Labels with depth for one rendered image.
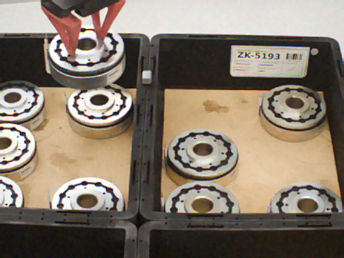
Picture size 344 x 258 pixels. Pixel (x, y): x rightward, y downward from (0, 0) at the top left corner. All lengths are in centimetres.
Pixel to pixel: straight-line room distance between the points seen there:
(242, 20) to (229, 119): 49
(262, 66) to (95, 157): 31
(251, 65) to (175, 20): 45
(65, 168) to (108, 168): 6
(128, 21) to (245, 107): 50
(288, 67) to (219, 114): 14
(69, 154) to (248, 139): 27
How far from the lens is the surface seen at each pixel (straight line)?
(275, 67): 136
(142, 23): 177
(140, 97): 121
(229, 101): 136
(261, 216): 105
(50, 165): 126
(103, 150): 128
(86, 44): 114
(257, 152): 128
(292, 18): 181
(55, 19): 109
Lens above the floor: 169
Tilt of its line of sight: 39 degrees down
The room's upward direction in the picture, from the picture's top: 2 degrees clockwise
